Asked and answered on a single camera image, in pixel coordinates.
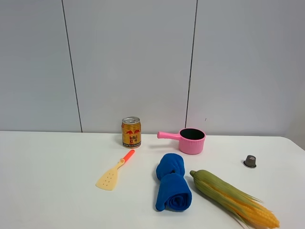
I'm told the gold red bull can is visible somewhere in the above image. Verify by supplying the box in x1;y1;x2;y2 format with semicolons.
121;116;141;148

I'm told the pink toy saucepan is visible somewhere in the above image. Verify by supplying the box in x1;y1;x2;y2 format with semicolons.
157;128;206;155

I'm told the rolled blue towel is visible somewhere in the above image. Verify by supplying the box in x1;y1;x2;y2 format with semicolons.
155;153;192;212

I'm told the toy corn cob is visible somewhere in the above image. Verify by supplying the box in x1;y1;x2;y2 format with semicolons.
190;170;280;229

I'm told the yellow spatula orange handle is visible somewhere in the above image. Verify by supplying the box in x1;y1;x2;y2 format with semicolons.
95;149;135;191

